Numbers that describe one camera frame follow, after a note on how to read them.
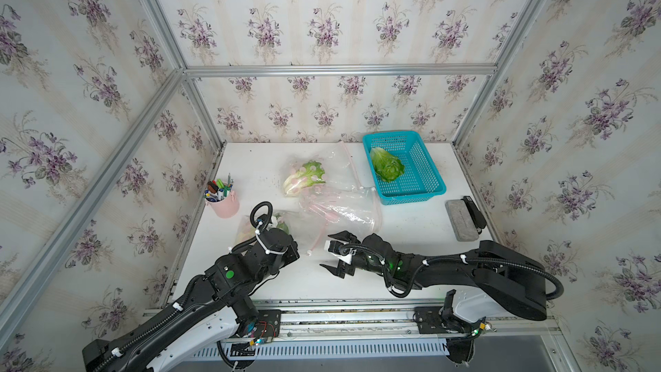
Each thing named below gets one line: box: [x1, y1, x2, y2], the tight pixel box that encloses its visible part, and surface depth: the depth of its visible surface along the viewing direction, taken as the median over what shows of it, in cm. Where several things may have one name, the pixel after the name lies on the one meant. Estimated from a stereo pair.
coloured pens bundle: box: [203, 172, 234, 203], surface depth 92 cm
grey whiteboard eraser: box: [444, 198, 480, 242], surface depth 94 cm
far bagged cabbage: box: [283, 160, 327, 198], surface depth 100 cm
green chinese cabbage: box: [370, 147, 406, 182], surface depth 104 cm
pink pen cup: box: [203, 189, 241, 219], surface depth 91 cm
